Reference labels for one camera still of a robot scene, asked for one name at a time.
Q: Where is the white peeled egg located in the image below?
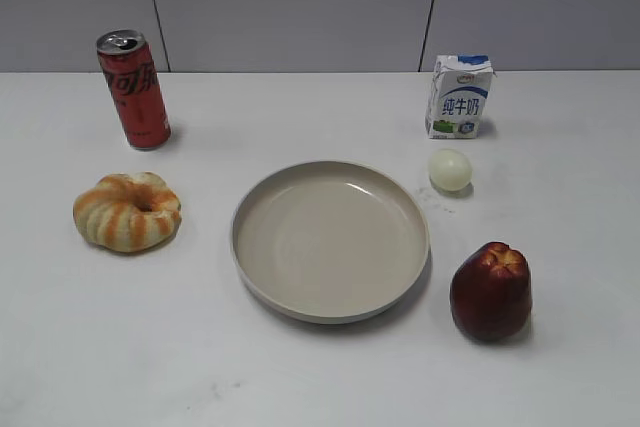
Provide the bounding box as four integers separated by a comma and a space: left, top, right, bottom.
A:
428, 149, 473, 192

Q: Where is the dark red apple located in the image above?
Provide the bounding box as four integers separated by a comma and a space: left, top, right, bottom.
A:
449, 241, 533, 342

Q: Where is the white blue milk carton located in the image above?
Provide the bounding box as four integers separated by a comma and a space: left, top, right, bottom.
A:
425, 55, 494, 139

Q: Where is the red cola can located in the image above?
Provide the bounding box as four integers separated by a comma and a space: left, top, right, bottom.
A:
96, 29, 171, 150

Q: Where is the orange striped ring croissant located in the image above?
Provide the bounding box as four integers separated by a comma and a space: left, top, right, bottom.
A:
73, 172, 181, 253

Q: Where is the beige round plate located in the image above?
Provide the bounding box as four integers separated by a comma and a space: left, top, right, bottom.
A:
229, 160, 430, 325

